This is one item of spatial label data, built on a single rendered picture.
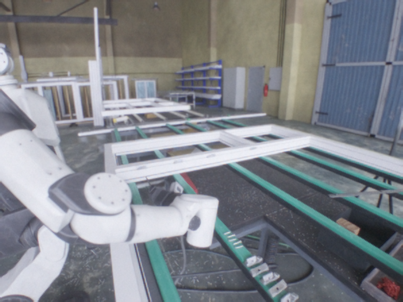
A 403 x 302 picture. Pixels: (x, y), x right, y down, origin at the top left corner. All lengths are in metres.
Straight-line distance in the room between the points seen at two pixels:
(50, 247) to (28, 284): 0.20
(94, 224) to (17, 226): 0.44
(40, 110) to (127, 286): 0.45
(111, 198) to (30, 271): 0.60
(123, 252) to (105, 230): 0.17
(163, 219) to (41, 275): 0.60
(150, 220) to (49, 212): 0.16
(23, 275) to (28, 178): 0.58
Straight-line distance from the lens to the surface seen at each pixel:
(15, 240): 0.80
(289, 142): 1.49
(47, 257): 0.81
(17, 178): 0.38
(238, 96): 10.32
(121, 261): 0.51
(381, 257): 0.75
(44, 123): 0.60
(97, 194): 0.34
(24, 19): 13.32
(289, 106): 8.21
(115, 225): 0.36
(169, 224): 0.42
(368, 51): 7.14
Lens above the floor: 1.30
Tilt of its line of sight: 19 degrees down
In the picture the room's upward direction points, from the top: straight up
